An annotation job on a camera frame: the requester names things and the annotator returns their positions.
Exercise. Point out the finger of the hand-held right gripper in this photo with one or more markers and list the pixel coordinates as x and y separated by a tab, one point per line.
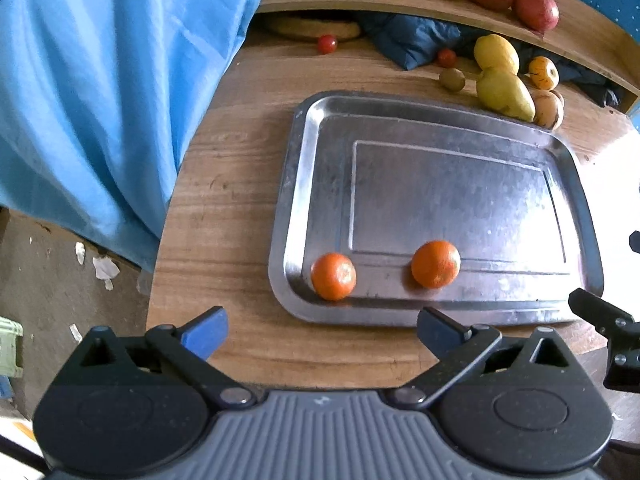
636	241
595	310

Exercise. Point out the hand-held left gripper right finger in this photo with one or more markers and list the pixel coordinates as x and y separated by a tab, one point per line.
439	332

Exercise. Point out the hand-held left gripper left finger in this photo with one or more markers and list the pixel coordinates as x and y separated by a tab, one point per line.
207	331

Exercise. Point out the metal tray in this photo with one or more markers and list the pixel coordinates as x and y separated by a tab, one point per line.
450	200

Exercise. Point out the large striped pale pepino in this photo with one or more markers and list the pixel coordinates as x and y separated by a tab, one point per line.
549	108

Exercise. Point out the small striped yellow pepino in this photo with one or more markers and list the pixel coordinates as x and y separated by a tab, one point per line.
544	72

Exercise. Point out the yellow pear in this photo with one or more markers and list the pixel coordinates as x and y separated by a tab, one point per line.
505	92

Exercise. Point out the yellow lemon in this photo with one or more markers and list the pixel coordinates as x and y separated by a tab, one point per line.
496	53

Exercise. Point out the small brown round fruit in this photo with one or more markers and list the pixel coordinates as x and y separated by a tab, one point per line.
452	79

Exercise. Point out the red cherry tomato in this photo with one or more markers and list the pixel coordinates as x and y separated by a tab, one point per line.
327	44
446	57

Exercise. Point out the small orange tangerine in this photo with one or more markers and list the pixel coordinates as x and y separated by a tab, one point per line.
333	276

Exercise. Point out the white paper scrap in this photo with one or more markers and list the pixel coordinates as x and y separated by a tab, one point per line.
105	267
75	332
80	252

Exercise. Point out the pale green crate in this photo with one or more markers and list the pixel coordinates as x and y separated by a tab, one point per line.
9	347

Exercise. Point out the white cardboard box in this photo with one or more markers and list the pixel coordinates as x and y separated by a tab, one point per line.
17	440

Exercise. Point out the light blue hanging garment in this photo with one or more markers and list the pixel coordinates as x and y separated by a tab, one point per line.
100	85

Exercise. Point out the dark blue jacket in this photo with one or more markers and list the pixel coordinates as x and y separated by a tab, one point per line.
410	40

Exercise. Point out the flat brown bread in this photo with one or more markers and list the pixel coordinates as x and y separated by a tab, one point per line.
310	29

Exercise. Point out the wooden desk shelf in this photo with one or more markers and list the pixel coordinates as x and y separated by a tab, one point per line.
400	6

